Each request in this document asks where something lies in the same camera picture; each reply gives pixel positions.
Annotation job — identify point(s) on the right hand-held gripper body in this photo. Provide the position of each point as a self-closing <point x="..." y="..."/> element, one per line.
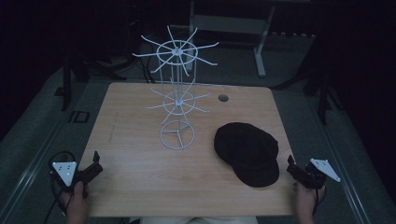
<point x="313" y="179"/>

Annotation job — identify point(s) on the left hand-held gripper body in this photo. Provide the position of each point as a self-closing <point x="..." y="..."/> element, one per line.
<point x="66" y="172"/>

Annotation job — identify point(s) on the black cap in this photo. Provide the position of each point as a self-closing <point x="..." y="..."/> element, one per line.
<point x="246" y="149"/>

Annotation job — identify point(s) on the person's right hand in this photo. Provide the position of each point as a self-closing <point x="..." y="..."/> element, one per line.
<point x="306" y="199"/>

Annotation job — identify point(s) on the person's left hand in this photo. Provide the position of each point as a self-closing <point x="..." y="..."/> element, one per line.
<point x="76" y="202"/>

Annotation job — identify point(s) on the black floor box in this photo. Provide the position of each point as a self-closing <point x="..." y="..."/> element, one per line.
<point x="79" y="117"/>

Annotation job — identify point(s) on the black stand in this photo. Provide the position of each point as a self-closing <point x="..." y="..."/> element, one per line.
<point x="323" y="99"/>
<point x="66" y="84"/>

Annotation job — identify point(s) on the grey metal stand frame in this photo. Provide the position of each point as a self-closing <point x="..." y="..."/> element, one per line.
<point x="230" y="24"/>

